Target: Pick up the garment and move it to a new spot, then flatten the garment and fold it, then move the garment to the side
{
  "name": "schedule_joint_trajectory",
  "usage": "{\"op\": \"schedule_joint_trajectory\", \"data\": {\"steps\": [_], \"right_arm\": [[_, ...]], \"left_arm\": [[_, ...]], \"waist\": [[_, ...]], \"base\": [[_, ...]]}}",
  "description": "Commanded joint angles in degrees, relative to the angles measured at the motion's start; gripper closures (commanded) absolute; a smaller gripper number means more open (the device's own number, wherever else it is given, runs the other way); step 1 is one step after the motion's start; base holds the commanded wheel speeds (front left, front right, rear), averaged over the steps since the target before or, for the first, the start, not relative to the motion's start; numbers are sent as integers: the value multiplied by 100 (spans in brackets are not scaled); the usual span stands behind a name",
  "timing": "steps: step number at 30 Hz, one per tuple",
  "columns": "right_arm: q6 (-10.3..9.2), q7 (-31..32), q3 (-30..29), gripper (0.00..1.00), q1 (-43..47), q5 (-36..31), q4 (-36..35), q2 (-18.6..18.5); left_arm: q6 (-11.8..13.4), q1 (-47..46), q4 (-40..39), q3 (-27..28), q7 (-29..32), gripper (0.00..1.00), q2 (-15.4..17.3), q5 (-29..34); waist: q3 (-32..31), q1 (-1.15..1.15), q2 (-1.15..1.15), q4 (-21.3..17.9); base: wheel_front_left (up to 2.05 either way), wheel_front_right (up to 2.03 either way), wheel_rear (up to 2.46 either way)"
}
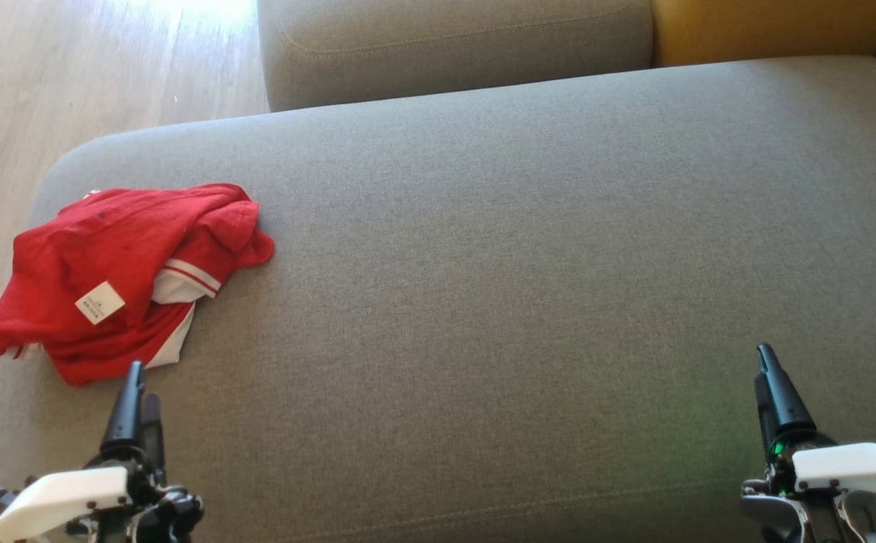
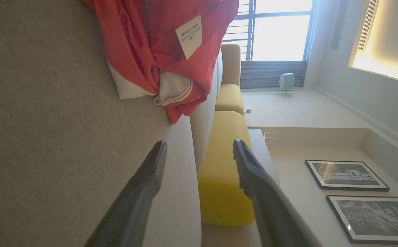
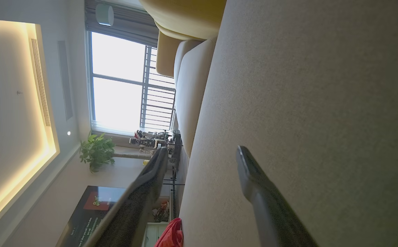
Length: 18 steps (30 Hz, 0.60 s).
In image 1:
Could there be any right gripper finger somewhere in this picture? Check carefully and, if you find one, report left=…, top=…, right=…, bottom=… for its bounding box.
left=756, top=343, right=816, bottom=446
left=754, top=373, right=779, bottom=456

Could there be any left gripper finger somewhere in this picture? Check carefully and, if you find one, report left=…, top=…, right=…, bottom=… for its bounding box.
left=141, top=392, right=166, bottom=472
left=100, top=360, right=145, bottom=454

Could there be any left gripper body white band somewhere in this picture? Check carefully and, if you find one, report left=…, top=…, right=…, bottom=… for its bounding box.
left=0, top=445, right=204, bottom=543

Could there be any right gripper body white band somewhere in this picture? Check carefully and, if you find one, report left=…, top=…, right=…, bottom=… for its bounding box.
left=741, top=430, right=876, bottom=543

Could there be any red basketball jersey number 23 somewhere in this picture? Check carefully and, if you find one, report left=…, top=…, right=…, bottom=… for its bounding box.
left=0, top=189, right=221, bottom=387

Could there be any grey fabric sofa seat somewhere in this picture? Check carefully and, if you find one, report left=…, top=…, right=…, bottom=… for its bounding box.
left=0, top=54, right=876, bottom=543

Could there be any yellow cushion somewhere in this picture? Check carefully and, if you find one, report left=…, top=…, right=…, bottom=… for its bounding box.
left=650, top=0, right=876, bottom=67

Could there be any grey sofa back cushion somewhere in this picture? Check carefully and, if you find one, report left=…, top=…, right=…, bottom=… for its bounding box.
left=257, top=0, right=656, bottom=112

